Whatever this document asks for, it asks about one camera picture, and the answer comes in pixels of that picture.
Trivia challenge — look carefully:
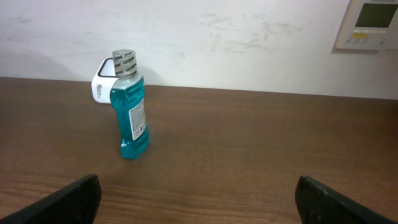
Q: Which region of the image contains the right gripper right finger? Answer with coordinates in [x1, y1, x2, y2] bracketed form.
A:
[295, 175, 397, 224]

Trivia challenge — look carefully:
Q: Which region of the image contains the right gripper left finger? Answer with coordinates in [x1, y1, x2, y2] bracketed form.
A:
[1, 174, 101, 224]

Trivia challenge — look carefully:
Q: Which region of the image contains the blue mouthwash bottle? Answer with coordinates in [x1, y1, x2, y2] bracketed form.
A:
[109, 49, 149, 159]

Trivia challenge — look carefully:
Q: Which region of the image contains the wall thermostat panel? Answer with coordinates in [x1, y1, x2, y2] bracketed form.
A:
[335, 0, 397, 50]

